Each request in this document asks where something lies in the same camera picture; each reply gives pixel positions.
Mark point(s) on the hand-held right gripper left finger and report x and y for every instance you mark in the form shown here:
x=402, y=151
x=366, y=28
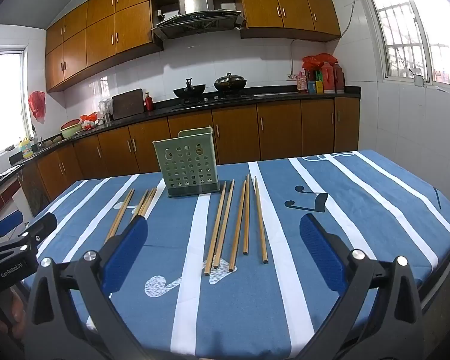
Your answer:
x=127, y=255

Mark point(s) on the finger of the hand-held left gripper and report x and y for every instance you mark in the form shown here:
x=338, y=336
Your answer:
x=8, y=222
x=41, y=227

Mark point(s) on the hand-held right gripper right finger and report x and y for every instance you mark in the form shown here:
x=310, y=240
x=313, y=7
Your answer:
x=318, y=249

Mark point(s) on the wooden chopstick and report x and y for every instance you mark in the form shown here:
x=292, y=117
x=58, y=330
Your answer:
x=145, y=202
x=224, y=225
x=120, y=216
x=215, y=228
x=149, y=202
x=237, y=225
x=246, y=213
x=140, y=202
x=260, y=219

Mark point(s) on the green perforated utensil holder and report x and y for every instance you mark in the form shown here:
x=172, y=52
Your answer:
x=185, y=165

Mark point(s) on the person's left hand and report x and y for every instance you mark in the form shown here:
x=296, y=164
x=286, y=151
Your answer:
x=18, y=307

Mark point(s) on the blue striped tablecloth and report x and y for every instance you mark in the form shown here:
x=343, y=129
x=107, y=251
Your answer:
x=360, y=195

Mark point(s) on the yellow detergent bottle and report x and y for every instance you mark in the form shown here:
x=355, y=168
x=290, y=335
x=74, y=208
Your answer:
x=26, y=150

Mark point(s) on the metal faucet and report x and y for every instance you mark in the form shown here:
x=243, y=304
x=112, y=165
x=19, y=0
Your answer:
x=33, y=135

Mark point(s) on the green basin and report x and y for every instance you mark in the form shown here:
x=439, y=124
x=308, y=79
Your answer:
x=71, y=130

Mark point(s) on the red and white food bag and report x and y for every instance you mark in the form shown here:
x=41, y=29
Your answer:
x=88, y=120

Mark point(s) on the red plastic bag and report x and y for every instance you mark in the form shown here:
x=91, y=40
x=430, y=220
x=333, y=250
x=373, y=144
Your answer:
x=318, y=60
x=36, y=105

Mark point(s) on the sliding window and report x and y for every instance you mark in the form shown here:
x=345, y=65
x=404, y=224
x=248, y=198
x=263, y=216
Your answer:
x=3, y=101

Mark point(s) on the wooden base cabinets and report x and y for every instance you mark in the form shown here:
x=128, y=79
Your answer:
x=277, y=131

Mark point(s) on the clear plastic bag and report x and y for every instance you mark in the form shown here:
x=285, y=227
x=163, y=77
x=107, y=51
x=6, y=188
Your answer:
x=105, y=110

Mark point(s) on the red bottle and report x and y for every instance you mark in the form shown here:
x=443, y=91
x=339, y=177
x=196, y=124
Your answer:
x=149, y=103

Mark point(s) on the black kitchen countertop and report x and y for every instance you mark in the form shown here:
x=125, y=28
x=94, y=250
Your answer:
x=322, y=93

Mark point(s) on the red thermos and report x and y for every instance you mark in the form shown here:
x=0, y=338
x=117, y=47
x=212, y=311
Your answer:
x=339, y=80
x=328, y=80

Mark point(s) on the black gas stove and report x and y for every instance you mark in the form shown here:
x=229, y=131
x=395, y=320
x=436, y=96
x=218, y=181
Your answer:
x=217, y=98

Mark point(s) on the black wok with lid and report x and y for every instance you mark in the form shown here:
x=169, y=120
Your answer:
x=230, y=84

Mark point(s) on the barred window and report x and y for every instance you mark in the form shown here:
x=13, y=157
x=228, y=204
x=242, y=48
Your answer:
x=397, y=26

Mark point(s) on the steel range hood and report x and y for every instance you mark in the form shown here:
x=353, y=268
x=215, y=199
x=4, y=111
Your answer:
x=195, y=0

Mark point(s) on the wooden wall cabinets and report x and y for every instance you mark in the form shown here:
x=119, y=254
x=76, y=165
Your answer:
x=97, y=37

